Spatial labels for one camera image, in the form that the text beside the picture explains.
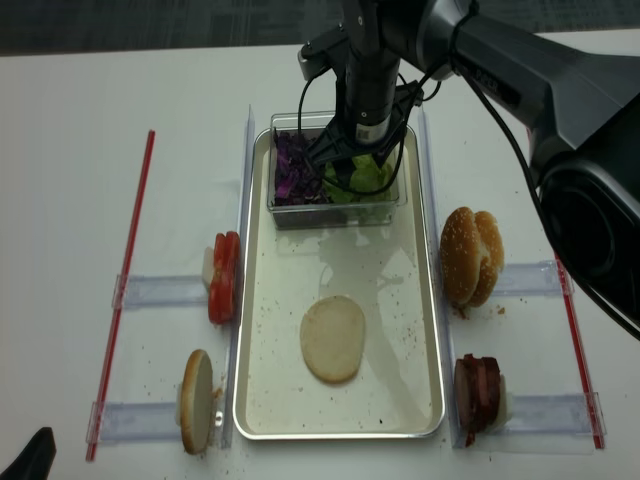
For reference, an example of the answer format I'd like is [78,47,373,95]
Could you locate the upright bun half left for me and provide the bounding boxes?
[179,349,213,455]

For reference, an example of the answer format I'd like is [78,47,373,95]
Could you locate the clear vertical rail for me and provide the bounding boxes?
[219,105,255,450]
[417,107,464,449]

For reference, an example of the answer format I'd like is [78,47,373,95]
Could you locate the upper right clear holder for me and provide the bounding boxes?
[492,260,574,297]

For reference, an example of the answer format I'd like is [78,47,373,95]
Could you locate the left clear vertical rail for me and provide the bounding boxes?
[219,105,255,450]

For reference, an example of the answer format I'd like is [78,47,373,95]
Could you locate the green lettuce in box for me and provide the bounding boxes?
[321,155,394,226]

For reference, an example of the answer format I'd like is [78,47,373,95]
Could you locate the clear plastic salad box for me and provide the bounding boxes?
[265,112,407,229]

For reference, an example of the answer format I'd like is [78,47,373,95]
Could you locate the clear holder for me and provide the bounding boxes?
[111,275,208,309]
[502,392,607,436]
[86,402,181,444]
[492,260,574,297]

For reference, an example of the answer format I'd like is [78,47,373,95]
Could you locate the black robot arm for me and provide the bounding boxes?
[298,1,639,335]

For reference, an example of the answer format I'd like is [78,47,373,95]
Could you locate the sesame bun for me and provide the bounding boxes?
[440,207,482,305]
[469,211,504,307]

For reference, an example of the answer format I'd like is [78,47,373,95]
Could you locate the white stopper by patties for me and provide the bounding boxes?
[490,375,512,432]

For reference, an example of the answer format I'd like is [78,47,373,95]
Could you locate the upper left clear holder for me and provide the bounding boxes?
[111,275,208,309]

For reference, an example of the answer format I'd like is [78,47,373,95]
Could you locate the shredded purple cabbage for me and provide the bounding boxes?
[273,130,329,207]

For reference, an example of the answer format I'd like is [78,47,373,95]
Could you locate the bun base on tray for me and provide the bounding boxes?
[299,295,366,384]

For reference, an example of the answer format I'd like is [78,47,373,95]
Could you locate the red tomato slices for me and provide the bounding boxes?
[208,231,240,325]

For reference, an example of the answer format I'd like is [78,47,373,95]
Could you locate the white stopper by tomato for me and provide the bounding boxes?
[201,246,216,290]

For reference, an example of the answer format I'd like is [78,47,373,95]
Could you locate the cream metal tray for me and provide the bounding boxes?
[233,131,445,440]

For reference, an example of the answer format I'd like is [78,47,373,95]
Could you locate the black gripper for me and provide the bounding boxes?
[306,44,423,189]

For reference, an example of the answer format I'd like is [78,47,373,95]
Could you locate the red strip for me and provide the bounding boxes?
[554,253,606,450]
[85,130,156,463]

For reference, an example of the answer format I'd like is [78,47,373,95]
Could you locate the right red strip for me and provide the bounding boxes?
[554,253,606,450]

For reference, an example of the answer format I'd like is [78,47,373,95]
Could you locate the lower left clear holder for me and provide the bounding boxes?
[86,402,181,444]

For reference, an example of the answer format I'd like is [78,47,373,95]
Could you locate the lower right clear holder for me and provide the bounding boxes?
[502,392,607,436]

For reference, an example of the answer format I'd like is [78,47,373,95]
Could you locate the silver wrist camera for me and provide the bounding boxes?
[297,43,331,81]

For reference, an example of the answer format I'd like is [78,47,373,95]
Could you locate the sesame bun rear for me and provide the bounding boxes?
[469,211,504,307]

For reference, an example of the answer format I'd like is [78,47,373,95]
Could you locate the sesame bun front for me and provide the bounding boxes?
[440,207,482,305]

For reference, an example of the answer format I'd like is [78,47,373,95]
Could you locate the right clear vertical rail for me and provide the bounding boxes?
[417,107,464,449]

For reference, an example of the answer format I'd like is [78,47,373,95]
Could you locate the black object bottom left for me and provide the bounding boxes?
[0,427,57,480]

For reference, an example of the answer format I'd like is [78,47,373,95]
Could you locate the dark meat patties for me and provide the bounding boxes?
[454,354,504,439]

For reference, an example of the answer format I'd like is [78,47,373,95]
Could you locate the left red strip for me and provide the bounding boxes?
[85,130,156,463]

